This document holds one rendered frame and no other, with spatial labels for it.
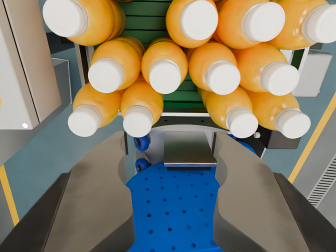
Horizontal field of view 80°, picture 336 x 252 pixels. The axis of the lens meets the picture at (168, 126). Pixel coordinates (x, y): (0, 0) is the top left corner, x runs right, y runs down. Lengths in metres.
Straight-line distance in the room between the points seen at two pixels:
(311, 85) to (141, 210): 0.51
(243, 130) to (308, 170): 1.90
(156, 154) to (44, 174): 1.60
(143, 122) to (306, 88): 0.47
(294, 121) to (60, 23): 0.31
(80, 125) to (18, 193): 2.06
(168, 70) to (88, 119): 0.13
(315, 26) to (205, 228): 0.32
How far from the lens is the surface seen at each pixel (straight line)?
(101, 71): 0.26
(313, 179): 2.29
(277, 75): 0.29
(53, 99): 0.40
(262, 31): 0.27
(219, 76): 0.26
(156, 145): 0.51
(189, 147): 0.44
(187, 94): 0.49
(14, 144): 1.09
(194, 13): 0.25
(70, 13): 0.26
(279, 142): 0.49
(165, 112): 0.41
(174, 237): 0.36
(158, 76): 0.25
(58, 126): 1.72
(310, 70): 0.63
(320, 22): 0.30
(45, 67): 0.39
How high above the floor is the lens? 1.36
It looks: 63 degrees down
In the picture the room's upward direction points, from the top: 177 degrees clockwise
